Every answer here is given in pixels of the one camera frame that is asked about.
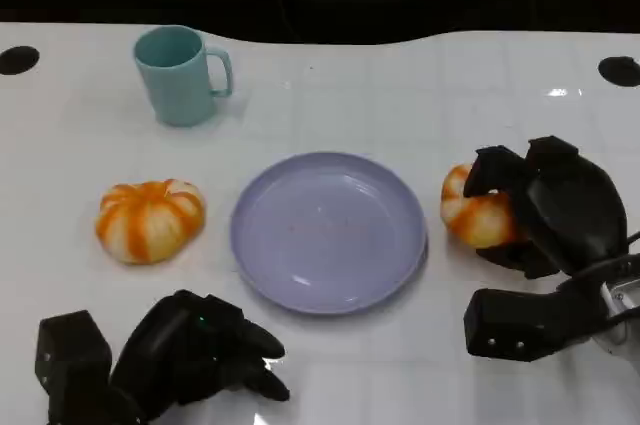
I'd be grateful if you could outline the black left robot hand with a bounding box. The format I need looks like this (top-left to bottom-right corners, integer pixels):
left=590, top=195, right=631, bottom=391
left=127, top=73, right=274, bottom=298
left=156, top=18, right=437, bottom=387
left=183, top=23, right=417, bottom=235
left=108, top=288, right=291, bottom=422

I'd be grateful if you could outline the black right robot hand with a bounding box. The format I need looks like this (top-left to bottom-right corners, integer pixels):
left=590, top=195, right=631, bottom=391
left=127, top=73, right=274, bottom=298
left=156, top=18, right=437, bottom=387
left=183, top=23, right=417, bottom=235
left=462, top=135, right=629, bottom=280

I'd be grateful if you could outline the orange and white bread roll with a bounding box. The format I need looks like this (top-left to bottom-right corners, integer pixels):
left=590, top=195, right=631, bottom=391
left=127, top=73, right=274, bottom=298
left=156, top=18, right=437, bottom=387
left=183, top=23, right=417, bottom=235
left=95, top=178, right=207, bottom=266
left=440, top=163, right=527, bottom=250

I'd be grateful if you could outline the lilac plate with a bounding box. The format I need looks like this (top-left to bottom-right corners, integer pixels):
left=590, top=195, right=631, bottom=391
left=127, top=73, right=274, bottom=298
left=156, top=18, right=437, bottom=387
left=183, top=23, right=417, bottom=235
left=229, top=151, right=429, bottom=317

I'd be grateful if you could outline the pale green mug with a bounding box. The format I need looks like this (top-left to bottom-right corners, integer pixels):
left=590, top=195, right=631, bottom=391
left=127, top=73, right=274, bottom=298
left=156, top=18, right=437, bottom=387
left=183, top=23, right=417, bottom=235
left=132, top=25, right=235, bottom=127

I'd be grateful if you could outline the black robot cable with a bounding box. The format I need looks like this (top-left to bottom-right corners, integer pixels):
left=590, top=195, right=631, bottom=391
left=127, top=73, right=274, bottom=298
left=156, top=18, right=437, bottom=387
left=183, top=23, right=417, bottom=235
left=554, top=230, right=640, bottom=297

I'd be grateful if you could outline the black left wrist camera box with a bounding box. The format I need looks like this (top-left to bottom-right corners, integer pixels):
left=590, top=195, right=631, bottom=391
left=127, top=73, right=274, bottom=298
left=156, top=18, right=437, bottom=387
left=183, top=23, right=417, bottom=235
left=34, top=310, right=113, bottom=419

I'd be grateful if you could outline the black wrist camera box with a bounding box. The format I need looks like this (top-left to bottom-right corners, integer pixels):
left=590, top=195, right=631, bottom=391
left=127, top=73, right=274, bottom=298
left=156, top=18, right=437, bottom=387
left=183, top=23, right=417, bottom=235
left=463, top=288, right=609, bottom=363
left=34, top=310, right=113, bottom=419

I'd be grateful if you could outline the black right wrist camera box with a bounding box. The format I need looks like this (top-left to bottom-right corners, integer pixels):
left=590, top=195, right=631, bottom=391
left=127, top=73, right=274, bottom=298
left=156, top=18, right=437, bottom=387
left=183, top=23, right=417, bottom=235
left=463, top=288, right=609, bottom=363

